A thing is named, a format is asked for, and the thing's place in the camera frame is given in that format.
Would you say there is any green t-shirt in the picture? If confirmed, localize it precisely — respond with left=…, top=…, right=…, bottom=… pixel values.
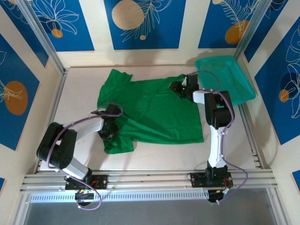
left=97, top=68, right=205, bottom=155

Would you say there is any teal plastic mesh basket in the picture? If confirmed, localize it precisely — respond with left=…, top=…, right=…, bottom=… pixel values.
left=195, top=55, right=256, bottom=106

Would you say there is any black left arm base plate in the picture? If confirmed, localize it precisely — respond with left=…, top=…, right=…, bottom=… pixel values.
left=65, top=174, right=108, bottom=190

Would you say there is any blue floral wall panel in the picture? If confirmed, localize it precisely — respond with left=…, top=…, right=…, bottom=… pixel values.
left=255, top=15, right=300, bottom=146
left=30, top=0, right=95, bottom=53
left=0, top=32, right=40, bottom=151
left=198, top=0, right=261, bottom=49
left=0, top=0, right=49, bottom=68
left=243, top=0, right=289, bottom=63
left=104, top=0, right=187, bottom=51

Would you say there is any aluminium side rail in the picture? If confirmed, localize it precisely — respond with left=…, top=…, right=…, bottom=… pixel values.
left=239, top=103, right=267, bottom=169
left=35, top=67, right=68, bottom=174

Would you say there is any long aluminium frame rail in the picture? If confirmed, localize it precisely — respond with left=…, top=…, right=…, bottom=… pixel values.
left=20, top=170, right=278, bottom=192

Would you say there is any black cable connector block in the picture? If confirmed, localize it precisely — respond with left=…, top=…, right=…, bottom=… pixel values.
left=208, top=187, right=233, bottom=205
left=74, top=189, right=95, bottom=207

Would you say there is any white slotted cable duct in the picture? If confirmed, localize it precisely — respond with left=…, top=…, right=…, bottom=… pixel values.
left=30, top=190, right=209, bottom=203

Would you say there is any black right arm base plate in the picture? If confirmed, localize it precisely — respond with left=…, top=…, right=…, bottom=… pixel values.
left=190, top=172, right=234, bottom=188

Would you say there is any aluminium corner post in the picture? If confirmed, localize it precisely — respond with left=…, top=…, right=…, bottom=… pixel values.
left=234, top=0, right=274, bottom=59
left=17, top=0, right=68, bottom=75

